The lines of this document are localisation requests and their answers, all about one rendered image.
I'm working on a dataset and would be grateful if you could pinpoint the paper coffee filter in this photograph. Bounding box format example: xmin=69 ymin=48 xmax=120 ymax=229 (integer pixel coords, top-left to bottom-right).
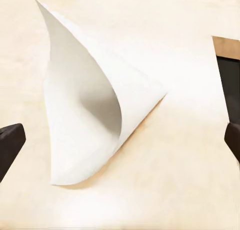
xmin=35 ymin=0 xmax=170 ymax=185

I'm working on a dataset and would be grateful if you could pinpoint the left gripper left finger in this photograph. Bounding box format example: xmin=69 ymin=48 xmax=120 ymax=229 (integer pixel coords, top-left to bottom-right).
xmin=0 ymin=123 xmax=26 ymax=183

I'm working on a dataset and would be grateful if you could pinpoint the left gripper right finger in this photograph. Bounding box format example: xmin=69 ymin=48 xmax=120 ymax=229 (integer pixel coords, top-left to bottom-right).
xmin=224 ymin=123 xmax=240 ymax=162

